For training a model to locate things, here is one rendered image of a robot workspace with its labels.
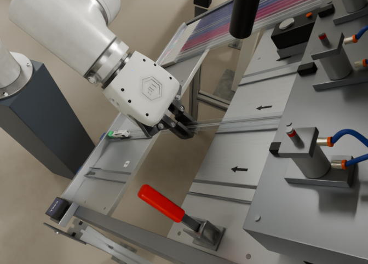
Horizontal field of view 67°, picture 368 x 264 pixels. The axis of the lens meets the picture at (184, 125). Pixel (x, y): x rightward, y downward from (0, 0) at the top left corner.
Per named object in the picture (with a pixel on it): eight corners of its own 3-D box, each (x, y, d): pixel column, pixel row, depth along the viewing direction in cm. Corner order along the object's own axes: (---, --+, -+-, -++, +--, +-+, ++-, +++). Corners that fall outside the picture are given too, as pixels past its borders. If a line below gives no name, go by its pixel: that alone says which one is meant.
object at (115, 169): (77, 207, 67) (66, 200, 65) (192, 32, 97) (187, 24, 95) (115, 222, 53) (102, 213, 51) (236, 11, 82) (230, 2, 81)
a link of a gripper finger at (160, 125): (159, 125, 47) (188, 148, 49) (167, 111, 48) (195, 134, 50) (150, 128, 49) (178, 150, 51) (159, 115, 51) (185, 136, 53)
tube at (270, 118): (111, 138, 73) (108, 135, 73) (114, 133, 74) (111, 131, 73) (298, 122, 35) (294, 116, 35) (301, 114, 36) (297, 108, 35)
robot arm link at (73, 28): (107, 48, 51) (77, 84, 46) (41, -7, 46) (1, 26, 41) (126, 24, 44) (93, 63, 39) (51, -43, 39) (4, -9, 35)
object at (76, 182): (84, 211, 69) (59, 196, 66) (194, 39, 99) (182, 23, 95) (86, 212, 68) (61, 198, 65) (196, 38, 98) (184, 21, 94)
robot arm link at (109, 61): (90, 68, 39) (108, 81, 40) (124, 28, 43) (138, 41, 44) (76, 85, 46) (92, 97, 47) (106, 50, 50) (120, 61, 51)
